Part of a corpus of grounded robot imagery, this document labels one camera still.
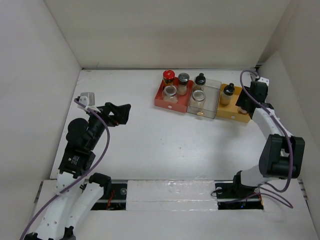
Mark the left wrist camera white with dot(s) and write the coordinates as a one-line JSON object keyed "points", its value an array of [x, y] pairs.
{"points": [[86, 101]]}

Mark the black cap white bottle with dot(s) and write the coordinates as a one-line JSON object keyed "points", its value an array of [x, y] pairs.
{"points": [[227, 94]]}

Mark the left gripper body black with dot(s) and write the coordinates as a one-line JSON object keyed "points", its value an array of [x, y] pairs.
{"points": [[99, 126]]}

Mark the red tray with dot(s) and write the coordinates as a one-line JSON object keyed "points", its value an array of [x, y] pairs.
{"points": [[178, 103]]}

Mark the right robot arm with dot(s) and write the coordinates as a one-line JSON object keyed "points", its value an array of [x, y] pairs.
{"points": [[282, 155]]}

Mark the yellow tray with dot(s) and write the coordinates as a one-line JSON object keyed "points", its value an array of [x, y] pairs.
{"points": [[230, 111]]}

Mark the grey lid spice bottle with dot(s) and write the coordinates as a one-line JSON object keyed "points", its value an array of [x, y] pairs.
{"points": [[183, 79]]}

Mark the red lid sauce jar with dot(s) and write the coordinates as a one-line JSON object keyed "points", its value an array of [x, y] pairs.
{"points": [[168, 77]]}

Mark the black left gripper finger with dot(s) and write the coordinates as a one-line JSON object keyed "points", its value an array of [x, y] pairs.
{"points": [[111, 108], [121, 113]]}

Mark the wide clear glass jar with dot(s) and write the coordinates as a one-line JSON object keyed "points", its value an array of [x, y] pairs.
{"points": [[169, 94]]}

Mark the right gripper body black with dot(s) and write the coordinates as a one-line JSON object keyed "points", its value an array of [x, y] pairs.
{"points": [[243, 98]]}

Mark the black knob cap bottle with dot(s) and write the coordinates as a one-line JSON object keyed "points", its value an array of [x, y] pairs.
{"points": [[199, 82]]}

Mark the clear plastic tray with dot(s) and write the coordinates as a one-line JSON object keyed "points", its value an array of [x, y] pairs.
{"points": [[212, 93]]}

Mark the silver lid small jar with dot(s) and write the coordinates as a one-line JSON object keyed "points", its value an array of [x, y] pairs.
{"points": [[242, 111]]}

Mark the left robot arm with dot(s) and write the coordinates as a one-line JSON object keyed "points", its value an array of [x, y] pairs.
{"points": [[77, 187]]}

